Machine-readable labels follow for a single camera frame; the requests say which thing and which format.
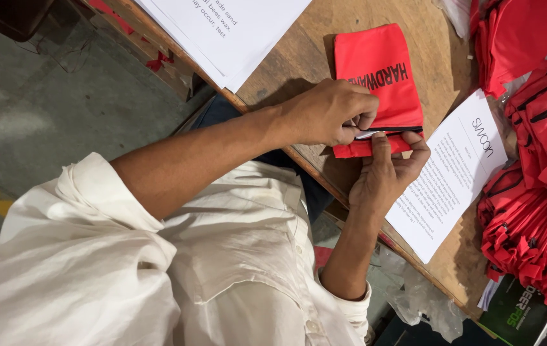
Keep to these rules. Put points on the person's left hand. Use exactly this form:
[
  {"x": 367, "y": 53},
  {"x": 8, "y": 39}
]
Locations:
[{"x": 321, "y": 113}]

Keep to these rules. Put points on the person's white shirt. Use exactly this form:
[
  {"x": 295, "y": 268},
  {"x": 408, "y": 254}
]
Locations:
[{"x": 110, "y": 269}]

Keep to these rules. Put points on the red zip pouch black print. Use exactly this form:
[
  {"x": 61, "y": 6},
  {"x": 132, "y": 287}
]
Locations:
[{"x": 379, "y": 53}]

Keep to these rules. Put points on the small white paper slip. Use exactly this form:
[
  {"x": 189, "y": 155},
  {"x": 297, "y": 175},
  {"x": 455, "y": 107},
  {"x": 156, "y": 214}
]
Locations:
[{"x": 365, "y": 134}]

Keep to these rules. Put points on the heap of red pouches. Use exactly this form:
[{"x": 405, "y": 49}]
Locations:
[
  {"x": 509, "y": 33},
  {"x": 537, "y": 216}
]

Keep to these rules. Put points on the person's dark blue trousers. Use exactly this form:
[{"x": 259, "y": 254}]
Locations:
[{"x": 218, "y": 113}]

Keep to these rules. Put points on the black plastic object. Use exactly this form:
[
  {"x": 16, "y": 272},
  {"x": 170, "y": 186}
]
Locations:
[{"x": 4, "y": 17}]

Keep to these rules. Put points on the stack of white paper sheets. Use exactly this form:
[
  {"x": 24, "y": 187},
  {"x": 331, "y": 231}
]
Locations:
[{"x": 254, "y": 43}]

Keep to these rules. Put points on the white printed instruction sheet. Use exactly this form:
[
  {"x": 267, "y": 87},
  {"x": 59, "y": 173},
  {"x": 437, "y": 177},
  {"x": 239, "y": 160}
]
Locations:
[{"x": 446, "y": 192}]

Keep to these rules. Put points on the clear plastic wrapping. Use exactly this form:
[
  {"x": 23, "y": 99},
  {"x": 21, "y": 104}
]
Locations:
[{"x": 453, "y": 14}]

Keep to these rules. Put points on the crumpled clear plastic bag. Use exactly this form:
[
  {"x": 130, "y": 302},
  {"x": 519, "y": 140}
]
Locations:
[{"x": 417, "y": 298}]

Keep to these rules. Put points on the person's right hand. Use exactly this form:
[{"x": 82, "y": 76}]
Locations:
[{"x": 381, "y": 180}]

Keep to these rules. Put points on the black and green box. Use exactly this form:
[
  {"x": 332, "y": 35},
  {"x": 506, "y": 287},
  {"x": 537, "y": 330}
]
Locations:
[{"x": 513, "y": 315}]

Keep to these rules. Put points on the red fabric scrap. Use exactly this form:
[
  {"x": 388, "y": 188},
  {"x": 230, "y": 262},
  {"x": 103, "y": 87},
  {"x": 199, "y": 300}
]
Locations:
[{"x": 159, "y": 61}]

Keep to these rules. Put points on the red fabric piece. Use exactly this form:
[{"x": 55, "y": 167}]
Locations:
[{"x": 321, "y": 257}]

